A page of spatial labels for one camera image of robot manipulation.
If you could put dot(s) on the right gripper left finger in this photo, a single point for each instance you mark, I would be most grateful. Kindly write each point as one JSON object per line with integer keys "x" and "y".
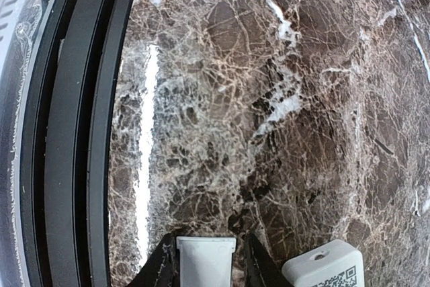
{"x": 161, "y": 267}

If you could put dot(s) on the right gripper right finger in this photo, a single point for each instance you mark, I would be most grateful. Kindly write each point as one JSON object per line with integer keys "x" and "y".
{"x": 260, "y": 268}

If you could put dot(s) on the white battery cover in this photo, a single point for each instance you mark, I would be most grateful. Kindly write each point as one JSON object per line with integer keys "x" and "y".
{"x": 205, "y": 261}

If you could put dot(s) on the white remote control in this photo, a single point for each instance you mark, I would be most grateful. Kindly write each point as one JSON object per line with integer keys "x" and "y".
{"x": 336, "y": 263}

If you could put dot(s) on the clear acrylic panel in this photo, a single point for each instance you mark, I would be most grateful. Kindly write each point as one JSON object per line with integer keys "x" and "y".
{"x": 17, "y": 66}

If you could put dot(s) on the black front rail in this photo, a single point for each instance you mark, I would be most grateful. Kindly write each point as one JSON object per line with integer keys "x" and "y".
{"x": 65, "y": 143}

